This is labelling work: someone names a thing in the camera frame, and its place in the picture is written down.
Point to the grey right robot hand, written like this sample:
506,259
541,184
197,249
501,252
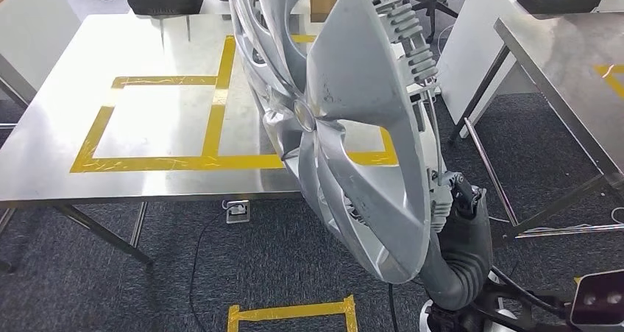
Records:
468,222

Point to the silver plastic wheel hubcap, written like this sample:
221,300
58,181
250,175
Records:
356,76

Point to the steel workbench table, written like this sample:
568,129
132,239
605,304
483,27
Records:
146,125
575,76

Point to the white partition panel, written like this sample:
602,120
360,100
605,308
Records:
34,37
468,52

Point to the yellow floor tape marking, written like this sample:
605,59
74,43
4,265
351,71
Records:
292,312

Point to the metal floor socket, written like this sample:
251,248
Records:
238,212

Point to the brown cardboard box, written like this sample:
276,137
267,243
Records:
324,0

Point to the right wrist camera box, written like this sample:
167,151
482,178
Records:
599,298

